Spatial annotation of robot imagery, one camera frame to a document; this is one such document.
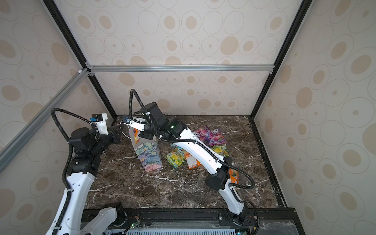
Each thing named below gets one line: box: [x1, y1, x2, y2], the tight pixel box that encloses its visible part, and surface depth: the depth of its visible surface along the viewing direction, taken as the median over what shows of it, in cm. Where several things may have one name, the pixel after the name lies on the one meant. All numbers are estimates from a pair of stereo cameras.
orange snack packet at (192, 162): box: [183, 150, 203, 170], surface depth 93 cm
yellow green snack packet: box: [164, 142, 187, 169], surface depth 94 cm
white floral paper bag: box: [129, 126, 163, 173], surface depth 79 cm
